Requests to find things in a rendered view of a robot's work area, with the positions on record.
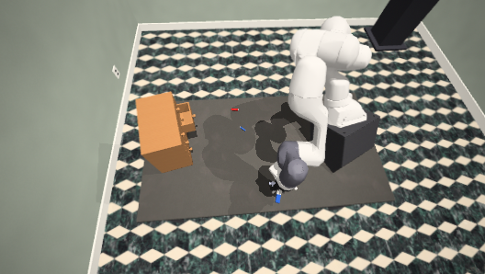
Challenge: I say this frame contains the wooden chest of drawers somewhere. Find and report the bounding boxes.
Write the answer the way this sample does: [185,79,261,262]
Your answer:
[136,92,193,173]

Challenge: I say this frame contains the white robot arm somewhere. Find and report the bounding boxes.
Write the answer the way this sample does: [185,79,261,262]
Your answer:
[269,17,372,190]

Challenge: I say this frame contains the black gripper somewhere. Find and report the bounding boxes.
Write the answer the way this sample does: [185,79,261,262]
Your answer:
[269,180,288,194]

